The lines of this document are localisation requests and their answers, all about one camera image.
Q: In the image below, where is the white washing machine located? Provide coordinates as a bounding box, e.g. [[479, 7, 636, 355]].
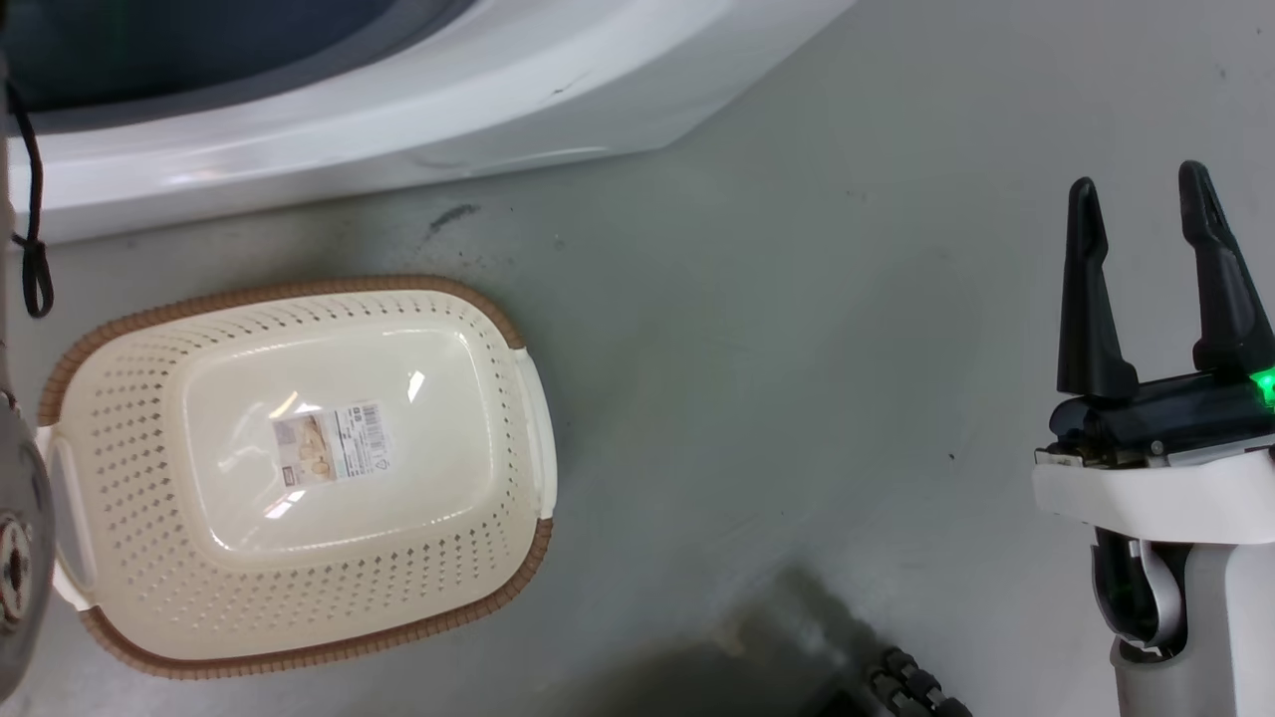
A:
[[0, 0, 860, 246]]

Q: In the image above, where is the paper product label sticker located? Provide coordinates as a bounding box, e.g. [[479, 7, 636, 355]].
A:
[[271, 400, 393, 488]]

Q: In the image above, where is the cream perforated laundry basket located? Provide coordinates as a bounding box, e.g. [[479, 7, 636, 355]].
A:
[[36, 275, 558, 681]]

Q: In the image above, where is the black corrugated cable conduit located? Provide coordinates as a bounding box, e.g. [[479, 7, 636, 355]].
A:
[[865, 646, 974, 717]]

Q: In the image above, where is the thin black cable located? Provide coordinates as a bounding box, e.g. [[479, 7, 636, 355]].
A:
[[4, 78, 55, 321]]

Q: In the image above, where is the dark grey door seal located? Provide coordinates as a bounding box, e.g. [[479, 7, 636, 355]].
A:
[[0, 0, 481, 136]]

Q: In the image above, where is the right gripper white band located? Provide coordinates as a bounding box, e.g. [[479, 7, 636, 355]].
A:
[[1031, 160, 1275, 546]]

